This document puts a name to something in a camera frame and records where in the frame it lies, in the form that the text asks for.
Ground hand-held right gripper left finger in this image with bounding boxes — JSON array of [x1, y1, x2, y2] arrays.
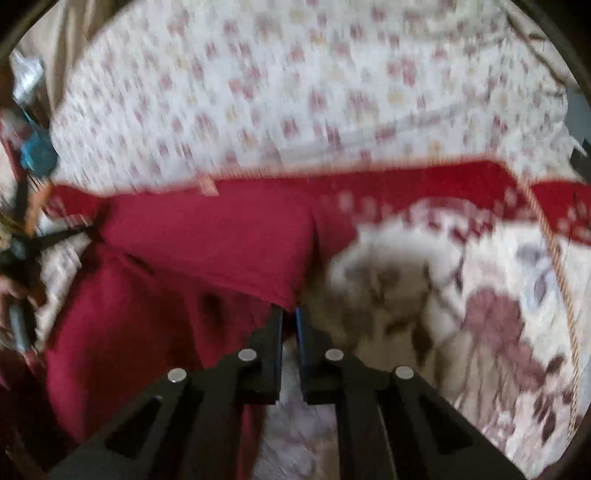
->
[[48, 306, 284, 480]]

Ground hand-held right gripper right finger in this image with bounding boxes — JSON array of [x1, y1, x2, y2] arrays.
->
[[295, 306, 528, 480]]

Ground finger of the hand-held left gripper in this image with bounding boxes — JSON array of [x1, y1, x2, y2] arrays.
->
[[13, 178, 34, 243], [28, 213, 110, 254]]

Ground red small garment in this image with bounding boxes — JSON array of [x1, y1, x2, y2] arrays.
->
[[44, 187, 320, 480]]

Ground person's left hand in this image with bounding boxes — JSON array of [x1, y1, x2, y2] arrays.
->
[[0, 276, 40, 309]]

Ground teal round object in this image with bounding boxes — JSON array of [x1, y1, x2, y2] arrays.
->
[[19, 131, 59, 176]]

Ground clear plastic bag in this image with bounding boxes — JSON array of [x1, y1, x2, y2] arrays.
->
[[10, 50, 48, 108]]

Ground beige cloth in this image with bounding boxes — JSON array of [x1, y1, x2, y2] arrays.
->
[[16, 0, 122, 121]]

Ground floral blanket with red border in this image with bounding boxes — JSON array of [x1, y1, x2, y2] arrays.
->
[[39, 158, 591, 467]]

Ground white floral bed sheet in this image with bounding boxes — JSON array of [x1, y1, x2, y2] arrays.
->
[[48, 0, 583, 191]]

